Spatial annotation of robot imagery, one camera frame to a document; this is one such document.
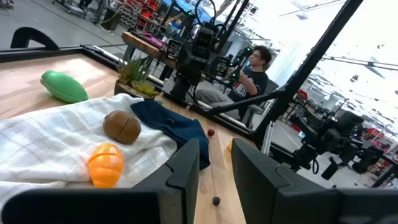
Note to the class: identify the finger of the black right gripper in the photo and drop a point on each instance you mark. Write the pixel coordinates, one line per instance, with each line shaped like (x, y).
(174, 49)
(224, 66)

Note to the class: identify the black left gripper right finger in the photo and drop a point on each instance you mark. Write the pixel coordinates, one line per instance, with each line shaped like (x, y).
(311, 205)

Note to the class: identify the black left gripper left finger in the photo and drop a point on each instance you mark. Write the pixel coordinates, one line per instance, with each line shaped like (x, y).
(93, 208)

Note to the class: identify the orange toy fruit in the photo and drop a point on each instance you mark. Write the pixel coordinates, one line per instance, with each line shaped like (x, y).
(105, 166)

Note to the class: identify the dark red toy cherry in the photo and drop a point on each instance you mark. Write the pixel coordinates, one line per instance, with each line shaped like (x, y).
(211, 132)

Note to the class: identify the navy blue cloth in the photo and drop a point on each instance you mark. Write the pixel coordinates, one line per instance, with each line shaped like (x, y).
(177, 127)

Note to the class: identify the brown toy kiwi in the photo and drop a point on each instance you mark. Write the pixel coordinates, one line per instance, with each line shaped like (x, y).
(122, 127)

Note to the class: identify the dark toy blueberry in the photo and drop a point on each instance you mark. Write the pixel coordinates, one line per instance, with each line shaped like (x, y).
(216, 201)

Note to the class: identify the background black robot arm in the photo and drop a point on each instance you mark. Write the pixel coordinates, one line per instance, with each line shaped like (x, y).
(342, 140)

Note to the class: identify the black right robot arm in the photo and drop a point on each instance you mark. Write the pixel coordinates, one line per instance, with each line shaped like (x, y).
(182, 88)

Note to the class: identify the person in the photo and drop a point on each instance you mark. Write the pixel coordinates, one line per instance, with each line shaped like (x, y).
(248, 84)

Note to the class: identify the background wooden workbench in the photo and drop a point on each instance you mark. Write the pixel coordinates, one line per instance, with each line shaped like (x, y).
(140, 43)

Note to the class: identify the red parts rack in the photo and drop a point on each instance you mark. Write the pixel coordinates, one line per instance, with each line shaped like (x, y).
(146, 12)

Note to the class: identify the potted succulent plant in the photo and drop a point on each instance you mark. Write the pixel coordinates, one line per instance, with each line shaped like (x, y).
(133, 74)

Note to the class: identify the grey office chair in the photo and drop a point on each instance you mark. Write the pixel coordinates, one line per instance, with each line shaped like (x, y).
(264, 109)

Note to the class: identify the white checked cloth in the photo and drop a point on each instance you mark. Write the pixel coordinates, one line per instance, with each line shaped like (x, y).
(56, 140)

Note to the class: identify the black aluminium table frame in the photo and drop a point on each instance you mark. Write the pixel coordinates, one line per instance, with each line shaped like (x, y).
(309, 63)

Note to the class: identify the black arched bracket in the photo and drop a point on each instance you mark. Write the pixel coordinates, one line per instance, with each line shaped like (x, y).
(29, 31)

